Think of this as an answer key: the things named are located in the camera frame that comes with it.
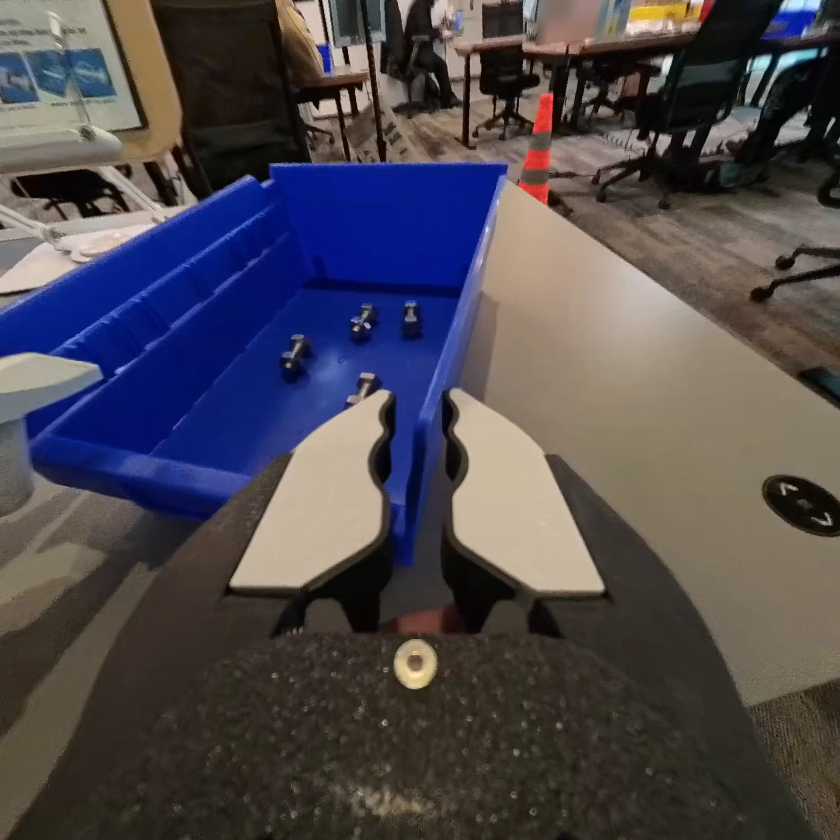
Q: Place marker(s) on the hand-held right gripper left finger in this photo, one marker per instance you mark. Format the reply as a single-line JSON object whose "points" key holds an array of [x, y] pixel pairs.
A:
{"points": [[315, 512]]}

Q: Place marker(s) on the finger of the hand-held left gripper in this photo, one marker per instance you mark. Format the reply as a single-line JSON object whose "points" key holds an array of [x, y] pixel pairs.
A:
{"points": [[46, 377]]}

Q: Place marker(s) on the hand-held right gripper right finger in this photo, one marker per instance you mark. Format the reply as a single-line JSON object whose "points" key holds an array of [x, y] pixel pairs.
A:
{"points": [[518, 512]]}

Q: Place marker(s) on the blue plastic bin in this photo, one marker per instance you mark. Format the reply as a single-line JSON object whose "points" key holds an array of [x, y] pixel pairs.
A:
{"points": [[229, 407]]}

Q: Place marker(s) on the white tablet stand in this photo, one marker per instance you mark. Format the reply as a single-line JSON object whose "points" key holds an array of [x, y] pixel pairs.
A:
{"points": [[59, 151]]}

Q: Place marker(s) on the black desk control panel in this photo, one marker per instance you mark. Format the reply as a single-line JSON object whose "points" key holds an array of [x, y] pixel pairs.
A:
{"points": [[800, 505]]}

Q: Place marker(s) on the instruction sheet on stand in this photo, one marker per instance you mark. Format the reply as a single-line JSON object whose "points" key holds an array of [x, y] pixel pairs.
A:
{"points": [[161, 111]]}

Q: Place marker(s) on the dark flat device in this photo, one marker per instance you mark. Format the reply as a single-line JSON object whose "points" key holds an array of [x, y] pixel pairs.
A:
{"points": [[823, 384]]}

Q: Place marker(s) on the black office chair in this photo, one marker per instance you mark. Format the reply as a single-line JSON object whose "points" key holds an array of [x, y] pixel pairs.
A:
{"points": [[505, 72], [223, 85], [794, 269], [695, 92]]}

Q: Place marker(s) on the orange traffic cone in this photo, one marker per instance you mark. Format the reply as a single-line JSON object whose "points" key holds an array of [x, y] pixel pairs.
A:
{"points": [[538, 151]]}

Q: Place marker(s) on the small wooden office desk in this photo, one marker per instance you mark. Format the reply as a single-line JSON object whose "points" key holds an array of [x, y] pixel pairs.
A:
{"points": [[328, 82]]}

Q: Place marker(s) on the long wooden office desk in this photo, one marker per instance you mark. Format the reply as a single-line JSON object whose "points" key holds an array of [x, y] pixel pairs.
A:
{"points": [[525, 44]]}

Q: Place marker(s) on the yellow plastic bin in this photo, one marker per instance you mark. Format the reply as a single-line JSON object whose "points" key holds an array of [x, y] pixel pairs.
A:
{"points": [[656, 12]]}

